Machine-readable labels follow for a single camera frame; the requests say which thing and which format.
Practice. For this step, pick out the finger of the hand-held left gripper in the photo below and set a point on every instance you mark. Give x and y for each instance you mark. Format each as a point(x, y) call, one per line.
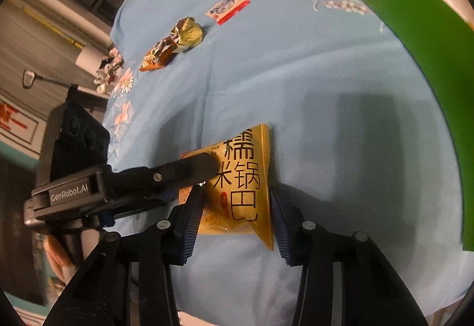
point(148, 204)
point(170, 172)

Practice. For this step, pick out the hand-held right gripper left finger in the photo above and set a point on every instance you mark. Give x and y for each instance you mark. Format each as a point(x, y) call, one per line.
point(192, 233)

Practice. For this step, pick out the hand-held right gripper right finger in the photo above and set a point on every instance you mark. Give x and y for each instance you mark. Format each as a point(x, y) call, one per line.
point(283, 233)

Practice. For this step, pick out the yellow rice crust snack packet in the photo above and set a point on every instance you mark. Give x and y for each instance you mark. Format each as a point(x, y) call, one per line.
point(240, 177)

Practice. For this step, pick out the person's left hand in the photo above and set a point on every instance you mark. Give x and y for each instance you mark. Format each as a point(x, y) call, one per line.
point(55, 253)

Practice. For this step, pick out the upright vacuum cleaner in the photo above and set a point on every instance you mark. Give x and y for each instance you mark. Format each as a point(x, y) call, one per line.
point(29, 77)

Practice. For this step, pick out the bundle of patterned cloth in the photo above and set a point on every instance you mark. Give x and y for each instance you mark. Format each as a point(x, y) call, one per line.
point(109, 70)

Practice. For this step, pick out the white cylinder bin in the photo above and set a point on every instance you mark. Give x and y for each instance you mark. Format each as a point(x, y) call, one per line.
point(89, 57)

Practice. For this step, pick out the orange panda snack packet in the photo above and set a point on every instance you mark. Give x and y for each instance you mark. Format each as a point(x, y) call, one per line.
point(159, 55)

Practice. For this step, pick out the small crinkled foil snack packet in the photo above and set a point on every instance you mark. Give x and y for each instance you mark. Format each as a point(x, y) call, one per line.
point(189, 33)

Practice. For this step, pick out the blue floral bed sheet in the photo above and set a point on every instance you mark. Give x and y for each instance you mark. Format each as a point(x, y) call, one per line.
point(333, 89)

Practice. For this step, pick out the white-blue red-edged snack packet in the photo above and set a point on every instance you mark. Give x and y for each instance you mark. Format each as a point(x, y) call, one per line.
point(227, 9)

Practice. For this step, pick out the green storage box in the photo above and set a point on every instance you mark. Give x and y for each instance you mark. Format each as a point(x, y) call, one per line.
point(426, 52)

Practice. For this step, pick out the red wall decoration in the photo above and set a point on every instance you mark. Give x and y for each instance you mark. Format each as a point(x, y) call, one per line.
point(11, 118)

